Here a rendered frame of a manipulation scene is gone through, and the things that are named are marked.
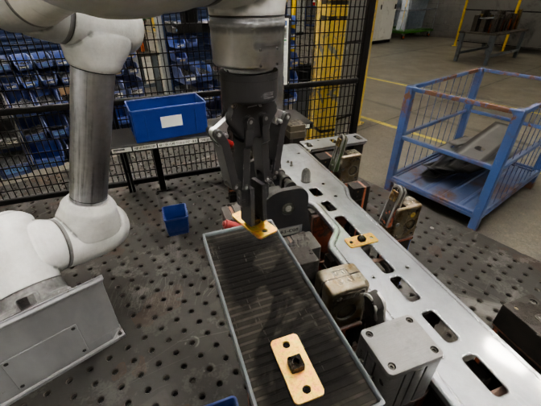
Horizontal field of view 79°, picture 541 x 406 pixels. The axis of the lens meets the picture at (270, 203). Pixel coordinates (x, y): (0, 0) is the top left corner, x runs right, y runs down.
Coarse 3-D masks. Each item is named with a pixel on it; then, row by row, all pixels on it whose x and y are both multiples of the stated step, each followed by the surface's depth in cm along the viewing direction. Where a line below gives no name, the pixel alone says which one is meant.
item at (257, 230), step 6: (234, 216) 56; (240, 216) 56; (240, 222) 55; (258, 222) 54; (264, 222) 55; (246, 228) 53; (252, 228) 53; (258, 228) 53; (264, 228) 53; (270, 228) 53; (276, 228) 53; (258, 234) 52; (264, 234) 52
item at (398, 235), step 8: (408, 200) 93; (400, 208) 90; (408, 208) 91; (416, 208) 91; (400, 216) 91; (408, 216) 92; (416, 216) 93; (400, 224) 93; (408, 224) 95; (392, 232) 94; (400, 232) 95; (408, 232) 96; (400, 240) 96; (408, 240) 99
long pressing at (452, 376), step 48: (288, 144) 138; (336, 192) 106; (336, 240) 85; (384, 240) 85; (384, 288) 71; (432, 288) 71; (432, 336) 62; (480, 336) 62; (432, 384) 54; (480, 384) 54; (528, 384) 54
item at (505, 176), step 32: (448, 96) 225; (416, 128) 278; (512, 128) 201; (416, 160) 310; (448, 160) 288; (480, 160) 240; (512, 160) 225; (416, 192) 269; (448, 192) 266; (480, 192) 266; (512, 192) 264
